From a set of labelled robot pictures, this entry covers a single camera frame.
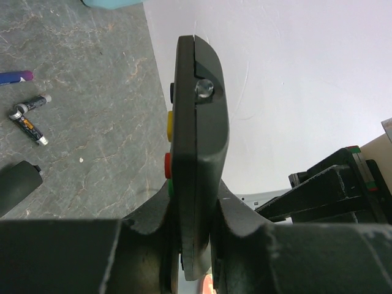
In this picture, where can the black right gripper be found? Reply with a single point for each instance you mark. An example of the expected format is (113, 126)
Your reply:
(342, 188)

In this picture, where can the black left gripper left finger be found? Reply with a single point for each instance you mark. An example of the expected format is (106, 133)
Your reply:
(134, 254)

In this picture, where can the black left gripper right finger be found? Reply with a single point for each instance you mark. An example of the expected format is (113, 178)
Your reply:
(253, 255)

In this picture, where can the black battery compartment cover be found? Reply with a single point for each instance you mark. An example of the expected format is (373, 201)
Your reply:
(17, 182)

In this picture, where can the black remote control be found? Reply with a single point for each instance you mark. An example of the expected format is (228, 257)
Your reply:
(199, 144)

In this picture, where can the black gold battery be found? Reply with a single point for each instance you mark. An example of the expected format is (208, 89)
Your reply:
(26, 126)

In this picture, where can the black white-tipped battery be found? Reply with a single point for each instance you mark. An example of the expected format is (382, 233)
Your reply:
(33, 103)

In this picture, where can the blue purple battery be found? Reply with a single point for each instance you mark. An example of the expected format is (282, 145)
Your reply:
(7, 78)

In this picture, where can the light blue mug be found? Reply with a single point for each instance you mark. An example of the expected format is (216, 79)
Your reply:
(110, 4)

